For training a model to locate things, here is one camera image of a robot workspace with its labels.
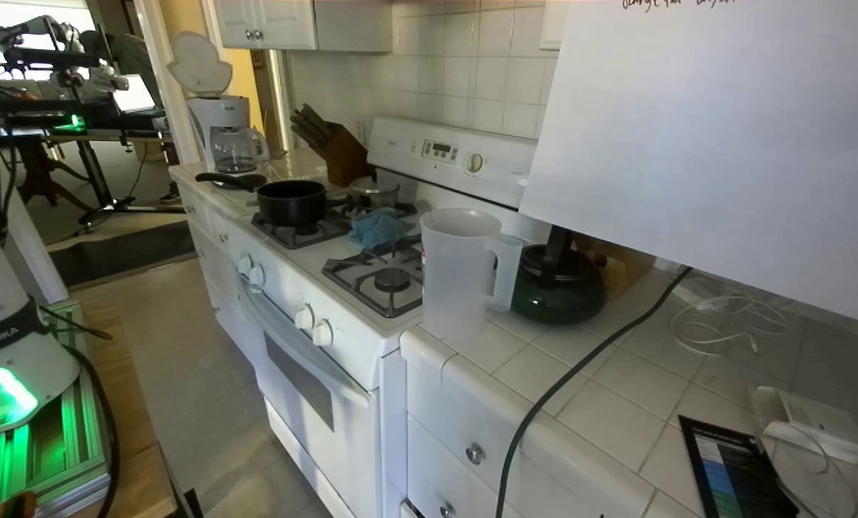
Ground black equipment stand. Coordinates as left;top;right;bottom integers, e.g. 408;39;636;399
0;11;186;234

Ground robot mounting platform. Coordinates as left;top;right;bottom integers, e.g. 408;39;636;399
0;298;116;516

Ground translucent plastic measuring jug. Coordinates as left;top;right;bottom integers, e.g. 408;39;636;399
417;208;528;337

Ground stack of white coffee filters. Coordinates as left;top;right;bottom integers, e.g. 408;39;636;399
166;32;237;100

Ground blue cloth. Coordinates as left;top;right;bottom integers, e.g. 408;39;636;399
346;209;412;257

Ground white upper wall cabinet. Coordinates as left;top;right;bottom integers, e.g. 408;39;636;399
207;0;394;58

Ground large wooden knife block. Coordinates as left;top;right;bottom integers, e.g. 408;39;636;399
289;100;374;186

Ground coiled white cable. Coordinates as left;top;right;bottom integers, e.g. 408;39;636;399
670;282;800;359

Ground black saucepan with handle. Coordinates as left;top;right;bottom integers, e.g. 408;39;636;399
192;170;328;231

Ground black power cable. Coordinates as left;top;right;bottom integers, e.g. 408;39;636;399
492;265;693;518

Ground white drawer base cabinet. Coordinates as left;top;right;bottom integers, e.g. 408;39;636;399
398;327;663;518

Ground white gas range stove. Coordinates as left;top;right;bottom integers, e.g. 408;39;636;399
192;114;538;518

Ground small steel pot with lid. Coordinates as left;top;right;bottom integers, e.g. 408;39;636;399
346;180;404;213

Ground black tablet device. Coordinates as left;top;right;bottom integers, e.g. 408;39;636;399
677;412;800;518

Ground white coffee maker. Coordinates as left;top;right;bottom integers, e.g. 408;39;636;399
184;95;270;180

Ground dark green kettle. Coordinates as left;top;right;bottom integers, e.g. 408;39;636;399
510;228;610;326

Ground white power adapter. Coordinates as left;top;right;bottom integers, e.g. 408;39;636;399
749;383;858;468

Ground black burner grate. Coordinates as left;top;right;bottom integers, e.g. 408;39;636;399
319;238;425;323
248;205;353;254

